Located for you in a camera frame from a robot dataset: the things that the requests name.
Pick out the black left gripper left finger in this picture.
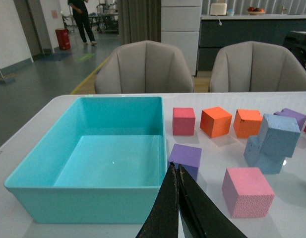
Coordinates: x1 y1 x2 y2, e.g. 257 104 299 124
137 163 179 238

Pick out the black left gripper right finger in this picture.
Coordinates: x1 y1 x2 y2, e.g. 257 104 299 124
177 164 246 238

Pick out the light blue foam cube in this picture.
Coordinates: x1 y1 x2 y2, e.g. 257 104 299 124
244 136 286 174
258 114 301 158

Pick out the light pink foam cube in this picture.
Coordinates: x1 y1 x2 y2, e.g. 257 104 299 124
222 167 275 218

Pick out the teal plastic bin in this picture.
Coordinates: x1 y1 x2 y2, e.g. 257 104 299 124
4 97 167 224

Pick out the dark pink foam cube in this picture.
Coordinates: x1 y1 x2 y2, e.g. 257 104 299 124
172 108 195 136

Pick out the chipped orange foam cube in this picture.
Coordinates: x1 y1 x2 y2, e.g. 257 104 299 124
233 109 263 138

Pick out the chipped purple foam cube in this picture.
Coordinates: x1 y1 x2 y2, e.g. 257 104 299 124
274 108 306 131

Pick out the left beige chair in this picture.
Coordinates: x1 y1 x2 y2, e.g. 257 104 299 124
94 41 194 94

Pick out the beige chair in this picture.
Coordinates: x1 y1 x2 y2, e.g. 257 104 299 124
94 41 194 94
209 41 306 93

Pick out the right beige chair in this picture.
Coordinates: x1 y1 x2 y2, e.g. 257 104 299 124
209 41 306 93

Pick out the dark grey counter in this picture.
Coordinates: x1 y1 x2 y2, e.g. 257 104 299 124
197 15 306 71

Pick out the black machine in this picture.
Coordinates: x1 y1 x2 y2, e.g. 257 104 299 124
283 31 306 67

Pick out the white filing cabinet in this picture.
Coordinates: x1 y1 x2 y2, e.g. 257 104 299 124
161 0 202 76

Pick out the small blue bowl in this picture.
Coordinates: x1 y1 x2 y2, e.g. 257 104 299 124
226 9 235 16

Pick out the white toaster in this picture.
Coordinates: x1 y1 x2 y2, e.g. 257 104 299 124
210 3 227 16

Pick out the red fire extinguisher box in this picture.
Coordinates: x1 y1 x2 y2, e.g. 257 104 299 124
55 28 71 51

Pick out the fruit bowl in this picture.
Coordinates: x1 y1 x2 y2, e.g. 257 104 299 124
247 6 265 15

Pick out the sign stand with base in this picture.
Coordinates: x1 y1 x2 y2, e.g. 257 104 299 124
0 68 15 84

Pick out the person in black clothes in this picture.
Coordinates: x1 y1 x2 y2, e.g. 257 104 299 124
67 0 97 46

